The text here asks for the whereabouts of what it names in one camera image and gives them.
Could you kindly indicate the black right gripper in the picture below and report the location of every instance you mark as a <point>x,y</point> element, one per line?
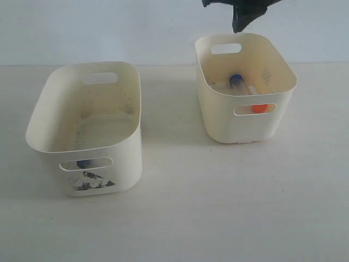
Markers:
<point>250,11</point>

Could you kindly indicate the blue-capped clear tube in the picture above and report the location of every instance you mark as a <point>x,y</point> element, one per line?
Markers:
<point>238,87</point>
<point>84,164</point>

